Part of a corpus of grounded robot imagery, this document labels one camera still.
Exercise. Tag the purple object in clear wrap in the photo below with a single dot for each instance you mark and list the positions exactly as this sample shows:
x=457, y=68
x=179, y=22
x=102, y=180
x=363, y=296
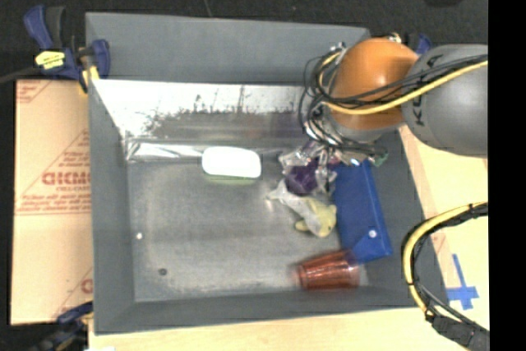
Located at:
x=302, y=176

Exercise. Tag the brown cardboard board, red print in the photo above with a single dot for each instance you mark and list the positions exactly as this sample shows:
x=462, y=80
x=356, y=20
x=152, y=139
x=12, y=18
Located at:
x=49, y=218

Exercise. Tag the grey metal bin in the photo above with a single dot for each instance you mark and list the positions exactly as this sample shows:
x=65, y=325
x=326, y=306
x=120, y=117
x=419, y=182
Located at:
x=213, y=242

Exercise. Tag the red translucent plastic cup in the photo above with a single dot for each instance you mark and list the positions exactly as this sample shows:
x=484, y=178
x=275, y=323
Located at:
x=328, y=272

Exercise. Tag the yellow soft toy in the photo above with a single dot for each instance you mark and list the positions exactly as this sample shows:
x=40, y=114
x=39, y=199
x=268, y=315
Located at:
x=322, y=218

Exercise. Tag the blue flat case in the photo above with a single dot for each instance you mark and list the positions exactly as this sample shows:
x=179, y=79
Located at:
x=358, y=209

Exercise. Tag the white and green sponge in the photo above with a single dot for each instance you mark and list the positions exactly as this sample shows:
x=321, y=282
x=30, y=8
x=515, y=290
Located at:
x=231, y=162

